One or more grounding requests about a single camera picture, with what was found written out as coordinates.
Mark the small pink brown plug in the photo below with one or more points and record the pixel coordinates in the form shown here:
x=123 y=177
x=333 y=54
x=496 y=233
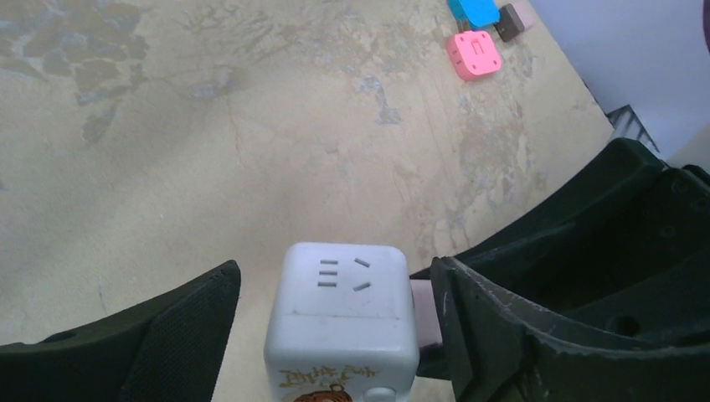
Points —
x=515 y=19

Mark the white cube socket adapter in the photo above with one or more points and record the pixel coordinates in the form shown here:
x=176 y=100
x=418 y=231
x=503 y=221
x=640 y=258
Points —
x=342 y=327

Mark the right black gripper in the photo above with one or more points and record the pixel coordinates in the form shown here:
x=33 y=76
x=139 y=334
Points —
x=622 y=246

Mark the aluminium frame rail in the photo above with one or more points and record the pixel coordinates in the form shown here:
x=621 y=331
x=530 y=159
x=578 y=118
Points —
x=625 y=123

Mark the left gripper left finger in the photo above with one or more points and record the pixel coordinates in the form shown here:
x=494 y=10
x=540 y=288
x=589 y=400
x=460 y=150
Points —
x=168 y=348

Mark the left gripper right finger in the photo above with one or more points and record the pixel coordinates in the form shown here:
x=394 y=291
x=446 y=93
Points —
x=500 y=346

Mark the coral pink square plug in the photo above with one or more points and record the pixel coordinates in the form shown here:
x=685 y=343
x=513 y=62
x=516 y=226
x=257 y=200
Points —
x=473 y=55

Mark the blue plug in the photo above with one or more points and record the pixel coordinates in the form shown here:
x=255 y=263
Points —
x=474 y=14

